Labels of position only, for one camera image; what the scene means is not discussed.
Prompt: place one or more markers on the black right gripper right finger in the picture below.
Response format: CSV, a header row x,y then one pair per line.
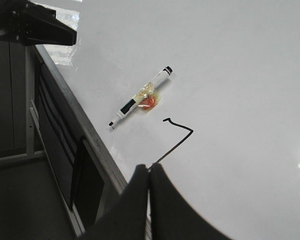
x,y
172,218

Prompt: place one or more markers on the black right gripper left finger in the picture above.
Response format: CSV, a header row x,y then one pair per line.
x,y
127,219

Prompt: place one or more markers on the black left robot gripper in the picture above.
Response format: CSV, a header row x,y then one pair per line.
x,y
27,23

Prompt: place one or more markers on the white whiteboard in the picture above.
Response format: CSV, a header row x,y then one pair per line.
x,y
225,124

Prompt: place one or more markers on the grey metal table frame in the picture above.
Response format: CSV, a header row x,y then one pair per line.
x,y
31,203

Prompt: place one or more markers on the aluminium whiteboard frame rail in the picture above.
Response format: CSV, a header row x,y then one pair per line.
x,y
74,118

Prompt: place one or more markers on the white black whiteboard marker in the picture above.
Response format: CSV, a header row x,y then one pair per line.
x,y
145,92

